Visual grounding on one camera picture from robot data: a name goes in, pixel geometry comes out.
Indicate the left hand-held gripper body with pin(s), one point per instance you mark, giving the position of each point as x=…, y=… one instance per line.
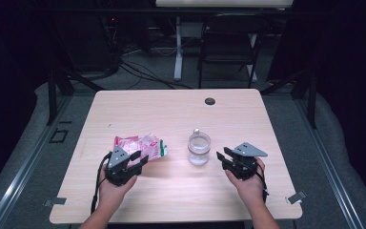
x=117, y=173

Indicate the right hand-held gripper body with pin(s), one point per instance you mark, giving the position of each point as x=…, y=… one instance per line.
x=243, y=165

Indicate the pink plastic bag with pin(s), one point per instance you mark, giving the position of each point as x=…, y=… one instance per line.
x=139, y=146

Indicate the clear glass jar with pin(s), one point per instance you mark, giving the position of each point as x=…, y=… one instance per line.
x=198, y=157

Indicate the person's left hand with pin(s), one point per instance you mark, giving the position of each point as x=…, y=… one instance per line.
x=111, y=194

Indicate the person's right hand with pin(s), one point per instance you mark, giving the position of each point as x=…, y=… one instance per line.
x=251, y=191

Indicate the round table grommet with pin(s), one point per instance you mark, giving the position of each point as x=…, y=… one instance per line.
x=210, y=101

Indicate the grey tape piece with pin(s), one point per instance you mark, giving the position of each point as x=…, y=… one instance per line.
x=55, y=201
x=296, y=197

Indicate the black metal stand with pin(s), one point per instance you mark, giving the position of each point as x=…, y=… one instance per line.
x=52, y=95
x=312, y=101

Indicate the white desk leg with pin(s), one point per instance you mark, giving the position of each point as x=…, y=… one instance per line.
x=178, y=57

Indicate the black folding chair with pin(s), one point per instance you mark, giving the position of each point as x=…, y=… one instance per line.
x=232, y=25

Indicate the metal floor rail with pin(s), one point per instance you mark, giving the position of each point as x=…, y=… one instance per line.
x=330, y=178
x=19, y=181

